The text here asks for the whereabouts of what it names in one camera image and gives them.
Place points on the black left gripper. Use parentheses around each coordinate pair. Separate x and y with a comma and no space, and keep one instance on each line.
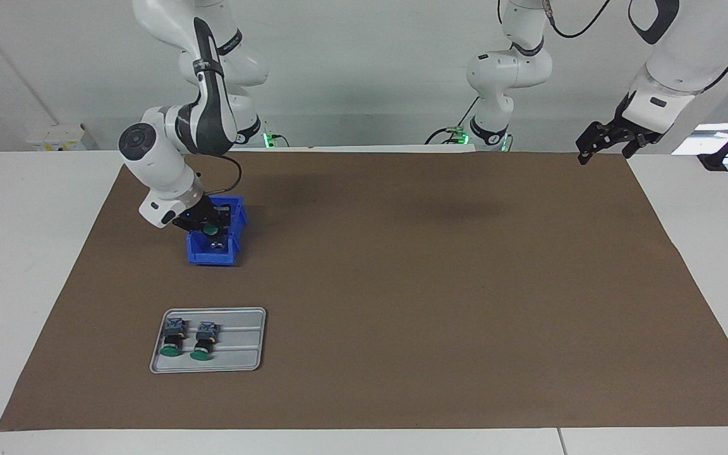
(623,129)

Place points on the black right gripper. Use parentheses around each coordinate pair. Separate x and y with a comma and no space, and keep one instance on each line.
(194,213)

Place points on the green push button switch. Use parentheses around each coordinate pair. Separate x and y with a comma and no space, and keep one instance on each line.
(203,341)
(173,338)
(212,229)

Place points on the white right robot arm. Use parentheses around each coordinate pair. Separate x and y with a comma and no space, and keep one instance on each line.
(155,164)

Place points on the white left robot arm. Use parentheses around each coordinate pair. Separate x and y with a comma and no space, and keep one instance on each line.
(692,44)

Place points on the blue plastic storage bin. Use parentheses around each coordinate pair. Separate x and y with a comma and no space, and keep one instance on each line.
(234,243)

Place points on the white background desk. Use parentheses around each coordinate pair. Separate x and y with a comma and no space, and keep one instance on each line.
(705,136)

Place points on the silver metal tray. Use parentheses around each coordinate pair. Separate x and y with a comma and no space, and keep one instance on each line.
(237,354)

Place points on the brown table mat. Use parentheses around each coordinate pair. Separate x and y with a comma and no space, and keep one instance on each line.
(402,347)

